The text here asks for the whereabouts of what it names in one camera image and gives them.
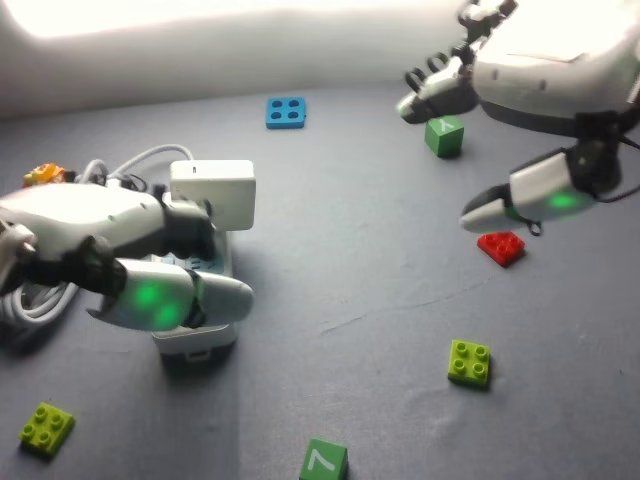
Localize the grey table cloth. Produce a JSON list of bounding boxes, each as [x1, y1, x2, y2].
[[0, 84, 640, 480]]

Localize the red toy brick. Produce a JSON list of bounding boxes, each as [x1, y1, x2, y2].
[[476, 230, 527, 269]]

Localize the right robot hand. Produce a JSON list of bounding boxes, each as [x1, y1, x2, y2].
[[397, 0, 640, 239]]

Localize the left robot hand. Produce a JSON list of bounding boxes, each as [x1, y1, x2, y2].
[[0, 184, 256, 334]]

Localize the white power adapter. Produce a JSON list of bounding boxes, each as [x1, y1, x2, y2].
[[168, 159, 257, 232]]

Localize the green toy brick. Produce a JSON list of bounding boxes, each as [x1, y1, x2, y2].
[[447, 338, 492, 391], [18, 402, 76, 459]]

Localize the green number seven block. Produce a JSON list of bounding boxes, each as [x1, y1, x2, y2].
[[301, 438, 350, 480]]

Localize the green letter Y block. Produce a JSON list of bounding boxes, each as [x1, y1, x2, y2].
[[423, 114, 465, 160]]

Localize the white power strip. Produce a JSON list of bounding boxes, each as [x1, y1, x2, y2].
[[149, 227, 239, 366]]

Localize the grey coiled power cable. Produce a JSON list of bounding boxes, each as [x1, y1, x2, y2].
[[0, 143, 190, 334]]

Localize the blue four-hole block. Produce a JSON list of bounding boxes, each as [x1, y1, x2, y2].
[[264, 96, 307, 130]]

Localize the orange toy fruit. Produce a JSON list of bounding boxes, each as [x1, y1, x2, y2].
[[22, 162, 69, 189]]

